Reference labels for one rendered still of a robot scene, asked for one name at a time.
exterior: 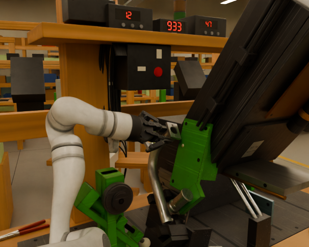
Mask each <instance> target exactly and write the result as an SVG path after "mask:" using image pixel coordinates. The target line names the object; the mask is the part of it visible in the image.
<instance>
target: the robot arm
mask: <svg viewBox="0 0 309 247"><path fill-rule="evenodd" d="M151 120H153V122H152V121H151ZM76 124H81V125H83V126H84V128H85V130H86V132H87V133H89V134H91V135H96V136H102V137H107V139H108V147H109V151H110V152H111V153H117V152H118V149H119V141H120V140H122V141H128V142H140V143H141V144H144V145H145V147H146V149H145V151H146V152H147V153H148V152H151V151H153V150H156V149H158V148H160V147H161V146H162V145H163V144H164V143H165V144H171V143H172V142H173V141H174V139H171V138H169V137H168V136H162V135H159V134H158V133H157V132H155V131H159V132H162V133H164V132H165V131H166V130H167V127H166V126H164V125H161V124H159V120H158V119H157V118H155V117H154V116H152V115H150V114H149V113H147V112H146V111H144V110H143V111H142V112H141V113H140V114H139V115H138V116H136V115H131V114H127V113H122V112H113V111H108V110H103V109H98V108H95V107H94V106H92V105H90V104H88V103H86V102H84V101H82V100H80V99H77V98H75V97H61V98H58V99H57V100H56V101H55V102H54V104H53V105H52V107H51V109H50V110H49V112H48V113H47V116H46V122H45V125H46V132H47V136H48V139H49V142H50V145H51V158H52V170H53V194H52V205H51V223H50V238H49V244H47V245H43V246H38V247H111V244H110V240H109V238H108V236H107V235H106V233H105V232H104V231H103V230H102V229H100V228H98V227H89V228H85V229H81V230H77V231H73V232H70V216H71V211H72V208H73V205H74V202H75V200H76V197H77V195H78V192H79V190H80V188H81V185H82V183H83V179H84V175H85V161H84V153H83V146H82V141H81V139H80V138H79V137H78V136H76V135H75V134H74V126H75V125H76ZM148 141H149V142H152V143H149V142H148ZM153 142H156V143H154V144H153Z"/></svg>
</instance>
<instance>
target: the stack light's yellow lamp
mask: <svg viewBox="0 0 309 247"><path fill-rule="evenodd" d="M175 12H185V13H186V1H185V0H176V1H174V13H175Z"/></svg>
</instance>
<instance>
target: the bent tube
mask: <svg viewBox="0 0 309 247"><path fill-rule="evenodd" d="M165 124H166V127H167V130H166V131H165V132H164V133H163V134H162V136H168V137H169V138H171V139H177V140H180V139H181V136H180V132H179V129H178V126H177V124H175V123H170V122H166V123H165ZM165 145H166V144H165V143H164V144H163V145H162V146H161V147H160V148H158V149H156V150H153V151H151V152H150V154H149V159H148V175H149V180H150V183H151V187H152V190H153V194H154V198H155V201H156V205H157V209H158V212H159V216H160V219H161V223H162V225H169V224H171V223H172V219H171V216H170V212H169V209H168V206H167V203H166V199H165V196H164V193H163V189H162V186H161V183H160V180H159V177H158V173H157V160H158V156H159V154H160V152H161V150H162V148H163V147H164V146H165Z"/></svg>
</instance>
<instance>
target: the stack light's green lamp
mask: <svg viewBox="0 0 309 247"><path fill-rule="evenodd" d="M182 18H186V13H185V12H175V13H174V20H178V19H182Z"/></svg>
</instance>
